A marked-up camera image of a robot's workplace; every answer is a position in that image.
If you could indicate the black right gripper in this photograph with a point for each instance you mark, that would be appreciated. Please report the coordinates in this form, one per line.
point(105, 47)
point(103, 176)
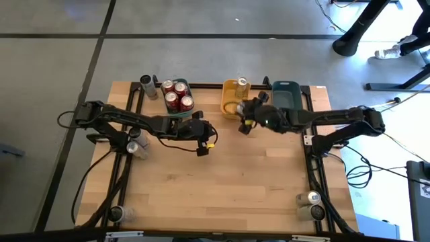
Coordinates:
point(268, 117)

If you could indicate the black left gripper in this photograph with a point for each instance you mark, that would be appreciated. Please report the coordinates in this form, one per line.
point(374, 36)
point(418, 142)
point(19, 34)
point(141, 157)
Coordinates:
point(195, 131)

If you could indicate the yellow plastic bin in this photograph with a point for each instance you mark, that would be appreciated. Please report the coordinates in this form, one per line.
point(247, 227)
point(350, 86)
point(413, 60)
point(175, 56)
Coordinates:
point(228, 97)

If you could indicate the red Coca-Cola can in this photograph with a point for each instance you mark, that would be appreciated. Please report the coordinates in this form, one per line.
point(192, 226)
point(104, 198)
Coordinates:
point(180, 88)
point(167, 84)
point(171, 97)
point(187, 101)

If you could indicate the dark teal plastic bin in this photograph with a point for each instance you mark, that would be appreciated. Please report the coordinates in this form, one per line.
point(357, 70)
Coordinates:
point(285, 95)

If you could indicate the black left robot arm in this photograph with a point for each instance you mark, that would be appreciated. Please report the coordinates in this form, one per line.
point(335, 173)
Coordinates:
point(134, 118)

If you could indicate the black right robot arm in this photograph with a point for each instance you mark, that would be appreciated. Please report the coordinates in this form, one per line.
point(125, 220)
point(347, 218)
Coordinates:
point(329, 116)

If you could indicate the black desk foot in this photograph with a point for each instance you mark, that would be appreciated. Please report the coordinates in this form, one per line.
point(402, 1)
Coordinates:
point(386, 86)

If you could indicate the small black floor knob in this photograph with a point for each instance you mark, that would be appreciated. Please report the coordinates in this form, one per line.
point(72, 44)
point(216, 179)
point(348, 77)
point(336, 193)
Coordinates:
point(397, 99)

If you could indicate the person's shoe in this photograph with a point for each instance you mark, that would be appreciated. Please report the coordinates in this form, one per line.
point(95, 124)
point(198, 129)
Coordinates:
point(408, 39)
point(388, 52)

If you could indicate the blue-grey box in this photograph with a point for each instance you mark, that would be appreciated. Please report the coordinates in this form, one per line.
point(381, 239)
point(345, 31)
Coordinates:
point(376, 228)

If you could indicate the person's leg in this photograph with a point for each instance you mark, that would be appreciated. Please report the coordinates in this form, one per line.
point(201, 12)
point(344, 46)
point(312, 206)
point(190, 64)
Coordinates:
point(416, 45)

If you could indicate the dark grey case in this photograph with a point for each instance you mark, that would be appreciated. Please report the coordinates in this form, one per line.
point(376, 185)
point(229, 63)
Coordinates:
point(418, 201)

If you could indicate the grey floor object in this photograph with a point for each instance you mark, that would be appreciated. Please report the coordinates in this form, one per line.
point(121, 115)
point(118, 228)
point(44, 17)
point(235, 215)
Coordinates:
point(10, 149)

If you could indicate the silver metal bracket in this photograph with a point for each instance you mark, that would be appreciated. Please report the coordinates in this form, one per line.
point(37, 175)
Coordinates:
point(310, 238)
point(124, 234)

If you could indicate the black camera rig bar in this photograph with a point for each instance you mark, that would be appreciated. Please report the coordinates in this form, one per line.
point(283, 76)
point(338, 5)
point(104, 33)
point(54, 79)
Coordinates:
point(50, 237)

